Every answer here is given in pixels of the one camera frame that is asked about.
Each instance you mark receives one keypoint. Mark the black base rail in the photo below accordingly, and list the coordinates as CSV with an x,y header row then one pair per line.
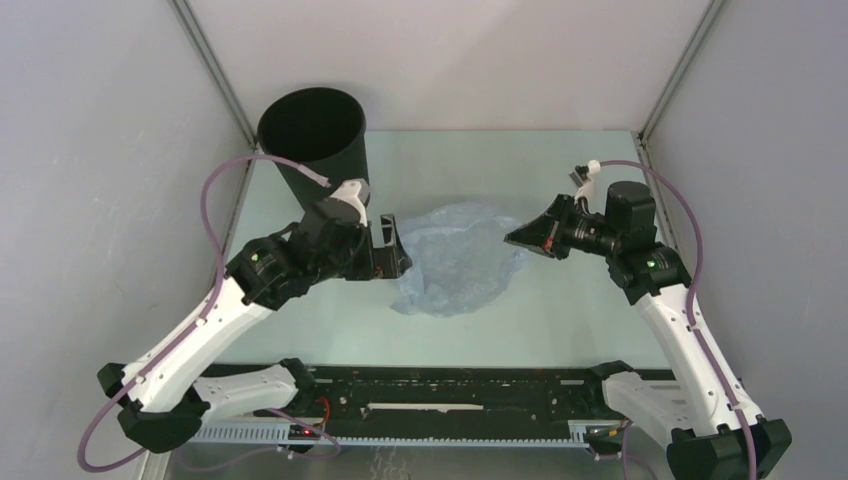
x,y
455,402

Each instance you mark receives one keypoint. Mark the right aluminium corner post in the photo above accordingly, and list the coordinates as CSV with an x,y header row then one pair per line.
x,y
694,45

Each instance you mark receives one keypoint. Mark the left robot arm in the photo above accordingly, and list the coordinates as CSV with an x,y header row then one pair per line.
x,y
165,397

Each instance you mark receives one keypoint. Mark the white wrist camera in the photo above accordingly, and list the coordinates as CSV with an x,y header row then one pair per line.
x,y
583,178
355,193

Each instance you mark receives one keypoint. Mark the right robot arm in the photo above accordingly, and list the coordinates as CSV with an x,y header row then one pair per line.
x,y
719,432

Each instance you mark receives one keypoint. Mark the light blue plastic trash bag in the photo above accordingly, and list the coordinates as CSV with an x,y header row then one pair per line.
x,y
460,259

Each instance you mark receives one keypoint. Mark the small circuit board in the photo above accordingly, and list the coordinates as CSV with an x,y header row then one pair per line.
x,y
299,433

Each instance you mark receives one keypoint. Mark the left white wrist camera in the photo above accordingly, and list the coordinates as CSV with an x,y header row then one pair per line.
x,y
355,193

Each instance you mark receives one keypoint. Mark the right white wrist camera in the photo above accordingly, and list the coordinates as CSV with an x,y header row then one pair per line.
x,y
583,178

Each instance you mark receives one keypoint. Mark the aluminium corner post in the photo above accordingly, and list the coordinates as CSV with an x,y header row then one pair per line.
x,y
204,49
694,45

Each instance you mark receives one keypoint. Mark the left aluminium corner post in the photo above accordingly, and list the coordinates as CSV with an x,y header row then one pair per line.
x,y
204,49

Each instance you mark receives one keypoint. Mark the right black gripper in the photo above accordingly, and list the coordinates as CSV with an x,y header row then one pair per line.
x,y
546,233

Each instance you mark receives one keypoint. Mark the grey toothed cable duct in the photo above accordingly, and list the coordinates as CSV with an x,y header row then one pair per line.
x,y
278,434

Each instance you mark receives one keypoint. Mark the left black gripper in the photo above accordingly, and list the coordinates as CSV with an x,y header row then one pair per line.
x,y
389,261

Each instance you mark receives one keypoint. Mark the black cylindrical trash bin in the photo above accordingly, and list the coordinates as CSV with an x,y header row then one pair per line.
x,y
321,128

